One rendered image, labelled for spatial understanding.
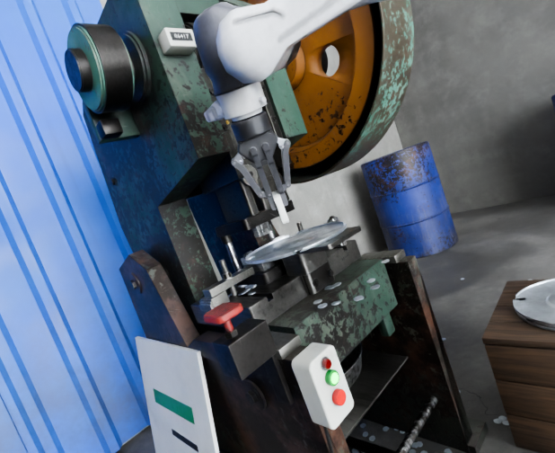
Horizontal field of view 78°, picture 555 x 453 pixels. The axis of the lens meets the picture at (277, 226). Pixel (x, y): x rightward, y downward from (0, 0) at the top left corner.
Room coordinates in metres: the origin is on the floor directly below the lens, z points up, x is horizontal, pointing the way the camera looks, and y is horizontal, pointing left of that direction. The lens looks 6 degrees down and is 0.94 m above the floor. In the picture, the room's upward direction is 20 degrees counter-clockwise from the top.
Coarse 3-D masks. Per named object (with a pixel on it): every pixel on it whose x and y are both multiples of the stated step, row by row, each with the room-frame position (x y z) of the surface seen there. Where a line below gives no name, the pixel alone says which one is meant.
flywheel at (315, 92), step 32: (256, 0) 1.28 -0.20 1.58; (320, 32) 1.13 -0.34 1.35; (352, 32) 1.05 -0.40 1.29; (320, 64) 1.18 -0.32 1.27; (352, 64) 1.07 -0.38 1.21; (320, 96) 1.19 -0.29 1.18; (352, 96) 1.06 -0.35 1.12; (320, 128) 1.22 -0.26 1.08; (352, 128) 1.09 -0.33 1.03; (320, 160) 1.21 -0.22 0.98
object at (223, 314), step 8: (224, 304) 0.65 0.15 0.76; (232, 304) 0.63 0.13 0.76; (240, 304) 0.62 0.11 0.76; (208, 312) 0.64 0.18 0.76; (216, 312) 0.62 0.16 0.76; (224, 312) 0.60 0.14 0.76; (232, 312) 0.60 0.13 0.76; (240, 312) 0.61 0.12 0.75; (208, 320) 0.61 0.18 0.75; (216, 320) 0.59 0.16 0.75; (224, 320) 0.59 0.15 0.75; (232, 328) 0.62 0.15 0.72
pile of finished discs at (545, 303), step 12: (528, 288) 1.03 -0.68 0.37; (540, 288) 1.01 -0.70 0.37; (552, 288) 0.98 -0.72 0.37; (516, 300) 0.99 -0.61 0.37; (528, 300) 0.97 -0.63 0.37; (540, 300) 0.94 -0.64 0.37; (552, 300) 0.91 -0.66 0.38; (516, 312) 0.94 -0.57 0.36; (528, 312) 0.91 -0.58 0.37; (540, 312) 0.89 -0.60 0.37; (552, 312) 0.87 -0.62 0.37; (540, 324) 0.85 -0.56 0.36; (552, 324) 0.82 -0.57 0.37
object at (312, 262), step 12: (348, 228) 0.85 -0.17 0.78; (360, 228) 0.83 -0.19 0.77; (336, 240) 0.77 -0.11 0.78; (312, 252) 0.79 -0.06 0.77; (324, 252) 0.91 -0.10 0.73; (288, 264) 0.89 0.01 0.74; (300, 264) 0.86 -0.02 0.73; (312, 264) 0.87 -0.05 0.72; (324, 264) 0.90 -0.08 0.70; (312, 276) 0.86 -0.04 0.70; (324, 276) 0.89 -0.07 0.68; (312, 288) 0.85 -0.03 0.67
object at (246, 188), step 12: (228, 120) 0.93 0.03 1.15; (252, 168) 0.93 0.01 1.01; (264, 168) 0.97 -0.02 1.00; (240, 180) 0.91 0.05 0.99; (216, 192) 0.99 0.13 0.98; (228, 192) 0.95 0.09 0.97; (240, 192) 0.91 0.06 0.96; (252, 192) 0.92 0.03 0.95; (228, 204) 0.97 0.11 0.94; (240, 204) 0.93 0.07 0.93; (252, 204) 0.91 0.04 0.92; (264, 204) 0.90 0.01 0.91; (228, 216) 0.98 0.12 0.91; (240, 216) 0.94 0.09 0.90
